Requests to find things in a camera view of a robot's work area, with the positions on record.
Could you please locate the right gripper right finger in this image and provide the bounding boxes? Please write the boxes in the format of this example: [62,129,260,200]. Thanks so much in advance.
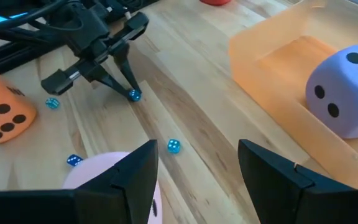
[237,139,358,224]

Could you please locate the orange translucent plastic bin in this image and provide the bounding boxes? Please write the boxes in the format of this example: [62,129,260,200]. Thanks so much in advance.
[227,0,358,190]

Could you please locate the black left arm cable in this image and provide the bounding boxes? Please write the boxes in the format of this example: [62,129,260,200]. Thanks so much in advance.
[0,0,86,35]

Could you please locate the small teal die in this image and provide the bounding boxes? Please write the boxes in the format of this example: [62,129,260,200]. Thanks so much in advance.
[167,139,181,154]
[45,97,60,110]
[128,89,142,102]

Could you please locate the large red foam die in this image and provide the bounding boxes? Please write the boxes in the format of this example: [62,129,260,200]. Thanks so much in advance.
[200,0,232,6]

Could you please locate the large purple foam die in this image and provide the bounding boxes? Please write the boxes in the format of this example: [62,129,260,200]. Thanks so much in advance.
[305,42,358,140]

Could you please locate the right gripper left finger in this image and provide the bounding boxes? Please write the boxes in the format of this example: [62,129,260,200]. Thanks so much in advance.
[0,139,160,224]

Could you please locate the large pink foam die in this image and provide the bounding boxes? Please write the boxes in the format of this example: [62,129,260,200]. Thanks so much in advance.
[62,151,164,224]

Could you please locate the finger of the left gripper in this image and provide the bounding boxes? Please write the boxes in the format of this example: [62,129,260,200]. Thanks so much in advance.
[87,67,132,98]
[112,42,142,93]

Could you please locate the small dark blue die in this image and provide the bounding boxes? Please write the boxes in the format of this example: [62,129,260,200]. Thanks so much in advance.
[66,154,84,167]

